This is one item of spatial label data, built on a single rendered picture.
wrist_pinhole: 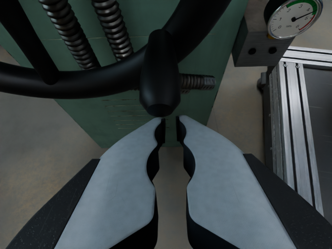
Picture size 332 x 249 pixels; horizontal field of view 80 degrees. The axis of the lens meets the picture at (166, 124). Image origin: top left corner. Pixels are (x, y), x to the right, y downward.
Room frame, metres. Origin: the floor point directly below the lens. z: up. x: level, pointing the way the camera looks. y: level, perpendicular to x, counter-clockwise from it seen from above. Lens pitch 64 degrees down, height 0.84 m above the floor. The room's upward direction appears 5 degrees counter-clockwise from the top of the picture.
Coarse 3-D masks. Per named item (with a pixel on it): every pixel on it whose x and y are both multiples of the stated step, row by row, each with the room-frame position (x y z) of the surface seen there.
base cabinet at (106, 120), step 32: (32, 0) 0.31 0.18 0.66; (128, 0) 0.30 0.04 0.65; (160, 0) 0.30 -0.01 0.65; (0, 32) 0.32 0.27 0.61; (96, 32) 0.31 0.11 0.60; (128, 32) 0.30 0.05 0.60; (224, 32) 0.29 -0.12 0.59; (64, 64) 0.31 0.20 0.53; (192, 64) 0.29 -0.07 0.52; (224, 64) 0.29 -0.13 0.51; (128, 96) 0.30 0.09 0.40; (192, 96) 0.29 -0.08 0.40; (96, 128) 0.31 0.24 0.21; (128, 128) 0.30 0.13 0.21
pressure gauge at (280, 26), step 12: (276, 0) 0.24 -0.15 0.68; (288, 0) 0.23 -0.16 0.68; (300, 0) 0.23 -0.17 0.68; (312, 0) 0.23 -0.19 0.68; (264, 12) 0.25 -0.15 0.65; (276, 12) 0.23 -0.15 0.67; (288, 12) 0.23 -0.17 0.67; (300, 12) 0.23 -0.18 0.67; (312, 12) 0.23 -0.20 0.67; (276, 24) 0.23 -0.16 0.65; (288, 24) 0.23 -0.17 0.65; (300, 24) 0.23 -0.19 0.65; (312, 24) 0.22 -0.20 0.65; (276, 36) 0.23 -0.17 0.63; (288, 36) 0.22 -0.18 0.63
